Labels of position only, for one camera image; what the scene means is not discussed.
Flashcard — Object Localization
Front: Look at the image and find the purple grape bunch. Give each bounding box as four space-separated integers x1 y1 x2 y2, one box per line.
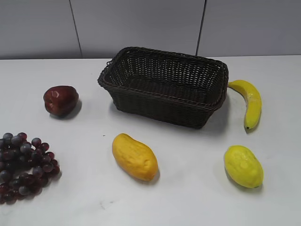
0 132 61 204

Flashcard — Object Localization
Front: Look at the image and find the black woven basket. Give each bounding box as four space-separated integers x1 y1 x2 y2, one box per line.
98 47 229 129

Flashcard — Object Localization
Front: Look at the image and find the orange mango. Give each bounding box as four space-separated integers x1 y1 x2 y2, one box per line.
112 133 158 181

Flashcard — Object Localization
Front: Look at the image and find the dark red apple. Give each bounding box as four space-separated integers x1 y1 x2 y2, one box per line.
43 85 79 117

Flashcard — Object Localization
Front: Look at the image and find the yellow banana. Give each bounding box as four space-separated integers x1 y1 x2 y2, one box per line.
228 80 262 130

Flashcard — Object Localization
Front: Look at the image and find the yellow lemon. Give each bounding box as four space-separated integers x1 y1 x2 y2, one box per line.
224 145 264 189

